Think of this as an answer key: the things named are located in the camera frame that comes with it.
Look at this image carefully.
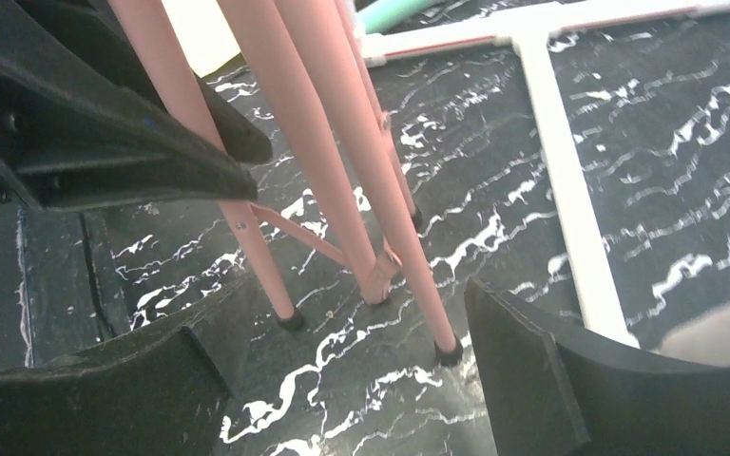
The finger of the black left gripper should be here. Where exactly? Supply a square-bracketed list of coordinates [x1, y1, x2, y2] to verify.
[89, 0, 273, 164]
[0, 1, 258, 211]

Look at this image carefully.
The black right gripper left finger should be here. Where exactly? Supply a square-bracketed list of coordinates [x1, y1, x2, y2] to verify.
[0, 279, 259, 455]

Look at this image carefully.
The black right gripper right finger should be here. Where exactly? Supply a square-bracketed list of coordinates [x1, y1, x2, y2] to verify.
[464, 279, 730, 455]

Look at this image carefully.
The pink music stand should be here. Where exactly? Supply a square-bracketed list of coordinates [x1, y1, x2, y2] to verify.
[106, 0, 465, 368]

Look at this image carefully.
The yellow sheet music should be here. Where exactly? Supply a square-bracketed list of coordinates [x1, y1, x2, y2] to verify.
[162, 0, 240, 77]

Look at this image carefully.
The white PVC pipe frame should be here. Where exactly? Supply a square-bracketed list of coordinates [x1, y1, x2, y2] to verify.
[355, 1, 730, 350]

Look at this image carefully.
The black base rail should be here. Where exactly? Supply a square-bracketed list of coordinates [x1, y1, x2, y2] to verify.
[0, 208, 131, 370]

